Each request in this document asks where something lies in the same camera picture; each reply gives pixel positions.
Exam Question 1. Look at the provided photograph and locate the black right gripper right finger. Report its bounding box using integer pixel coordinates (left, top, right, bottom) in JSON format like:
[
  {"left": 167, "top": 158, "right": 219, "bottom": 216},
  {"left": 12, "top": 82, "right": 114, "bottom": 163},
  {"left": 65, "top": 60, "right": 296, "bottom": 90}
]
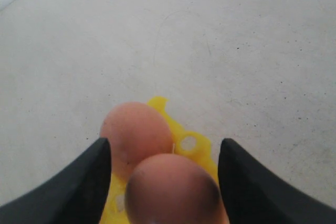
[{"left": 218, "top": 138, "right": 335, "bottom": 224}]

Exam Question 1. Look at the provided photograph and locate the yellow plastic egg tray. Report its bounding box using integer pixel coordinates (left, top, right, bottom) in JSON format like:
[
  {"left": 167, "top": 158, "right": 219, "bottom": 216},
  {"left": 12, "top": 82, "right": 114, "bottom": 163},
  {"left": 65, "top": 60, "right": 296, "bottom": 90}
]
[{"left": 100, "top": 96, "right": 218, "bottom": 223}]

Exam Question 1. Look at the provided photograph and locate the brown egg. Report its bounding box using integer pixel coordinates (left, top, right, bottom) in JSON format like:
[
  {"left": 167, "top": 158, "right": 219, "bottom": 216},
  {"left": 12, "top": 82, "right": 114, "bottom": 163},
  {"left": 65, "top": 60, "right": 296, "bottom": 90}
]
[
  {"left": 99, "top": 102, "right": 173, "bottom": 181},
  {"left": 125, "top": 154, "right": 229, "bottom": 223}
]

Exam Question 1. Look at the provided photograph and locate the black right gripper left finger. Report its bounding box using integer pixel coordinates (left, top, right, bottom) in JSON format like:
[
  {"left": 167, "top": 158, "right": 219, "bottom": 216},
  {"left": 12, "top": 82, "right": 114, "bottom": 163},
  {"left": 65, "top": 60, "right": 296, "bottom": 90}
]
[{"left": 1, "top": 138, "right": 111, "bottom": 223}]

